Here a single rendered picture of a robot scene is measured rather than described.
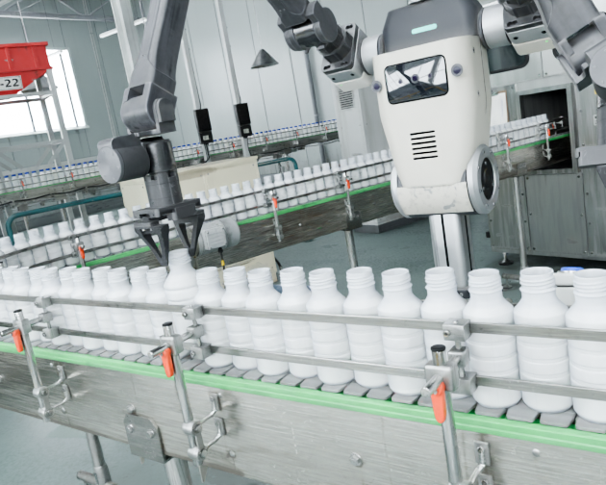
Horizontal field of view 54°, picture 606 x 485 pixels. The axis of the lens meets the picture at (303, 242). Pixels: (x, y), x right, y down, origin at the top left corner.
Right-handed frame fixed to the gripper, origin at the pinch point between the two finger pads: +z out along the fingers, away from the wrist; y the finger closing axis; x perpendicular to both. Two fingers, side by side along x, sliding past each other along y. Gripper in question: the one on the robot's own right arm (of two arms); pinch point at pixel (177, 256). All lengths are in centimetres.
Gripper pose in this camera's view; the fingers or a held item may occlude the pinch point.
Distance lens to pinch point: 104.8
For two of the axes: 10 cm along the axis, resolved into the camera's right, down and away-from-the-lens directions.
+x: 8.0, -0.2, -5.9
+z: 1.6, 9.7, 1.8
